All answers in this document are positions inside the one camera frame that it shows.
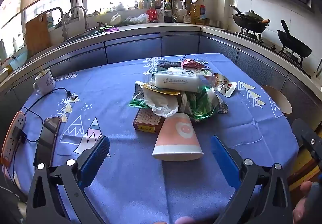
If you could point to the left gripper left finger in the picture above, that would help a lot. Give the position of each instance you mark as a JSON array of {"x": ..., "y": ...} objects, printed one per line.
[{"x": 44, "y": 204}]

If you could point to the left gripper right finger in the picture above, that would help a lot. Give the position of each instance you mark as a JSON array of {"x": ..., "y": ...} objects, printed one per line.
[{"x": 261, "y": 193}]

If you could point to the white orange snack wrapper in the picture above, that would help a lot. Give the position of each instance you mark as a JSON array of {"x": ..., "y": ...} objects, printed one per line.
[{"x": 223, "y": 85}]

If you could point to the green snack bag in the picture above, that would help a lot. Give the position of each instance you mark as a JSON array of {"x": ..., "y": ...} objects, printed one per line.
[{"x": 198, "y": 106}]

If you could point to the white plastic bag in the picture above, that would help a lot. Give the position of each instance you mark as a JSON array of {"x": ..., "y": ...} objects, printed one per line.
[{"x": 161, "y": 104}]

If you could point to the person's right hand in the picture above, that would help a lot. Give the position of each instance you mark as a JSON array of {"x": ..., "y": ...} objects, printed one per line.
[{"x": 300, "y": 209}]

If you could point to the black smartphone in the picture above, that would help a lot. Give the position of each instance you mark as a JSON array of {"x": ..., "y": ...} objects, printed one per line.
[{"x": 46, "y": 144}]

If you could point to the orange white power strip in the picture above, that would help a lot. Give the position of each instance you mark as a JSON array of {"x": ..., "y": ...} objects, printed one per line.
[{"x": 12, "y": 138}]

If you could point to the gas stove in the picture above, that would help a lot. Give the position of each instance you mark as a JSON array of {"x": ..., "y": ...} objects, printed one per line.
[{"x": 279, "y": 49}]

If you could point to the black frying pan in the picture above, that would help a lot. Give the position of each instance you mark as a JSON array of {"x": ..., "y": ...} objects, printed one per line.
[{"x": 291, "y": 42}]

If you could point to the pink paper cup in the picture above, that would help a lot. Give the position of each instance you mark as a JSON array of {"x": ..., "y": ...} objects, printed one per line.
[{"x": 177, "y": 140}]

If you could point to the white ceramic mug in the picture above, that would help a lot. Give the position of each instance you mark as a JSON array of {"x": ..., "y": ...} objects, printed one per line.
[{"x": 44, "y": 83}]

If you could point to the red brown cardboard box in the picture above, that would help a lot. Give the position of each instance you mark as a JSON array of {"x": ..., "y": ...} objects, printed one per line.
[{"x": 147, "y": 121}]

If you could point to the blue patterned tablecloth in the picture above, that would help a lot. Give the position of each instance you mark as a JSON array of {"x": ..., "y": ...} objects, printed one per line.
[{"x": 132, "y": 186}]

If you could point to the black wok with lid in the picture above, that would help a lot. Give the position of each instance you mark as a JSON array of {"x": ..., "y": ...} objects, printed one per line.
[{"x": 249, "y": 20}]

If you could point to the red small wrapper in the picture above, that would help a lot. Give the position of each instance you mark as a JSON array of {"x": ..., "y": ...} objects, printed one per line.
[{"x": 190, "y": 63}]

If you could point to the white tissue pack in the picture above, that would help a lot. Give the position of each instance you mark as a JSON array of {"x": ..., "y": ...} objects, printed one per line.
[{"x": 182, "y": 81}]

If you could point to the wooden cutting board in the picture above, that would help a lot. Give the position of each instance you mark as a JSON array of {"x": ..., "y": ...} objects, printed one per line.
[{"x": 37, "y": 35}]

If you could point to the cooking oil bottle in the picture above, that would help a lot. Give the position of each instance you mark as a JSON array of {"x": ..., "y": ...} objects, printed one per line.
[{"x": 197, "y": 11}]

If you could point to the white plastic jug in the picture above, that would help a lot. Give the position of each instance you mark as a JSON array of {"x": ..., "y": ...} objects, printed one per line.
[{"x": 181, "y": 11}]

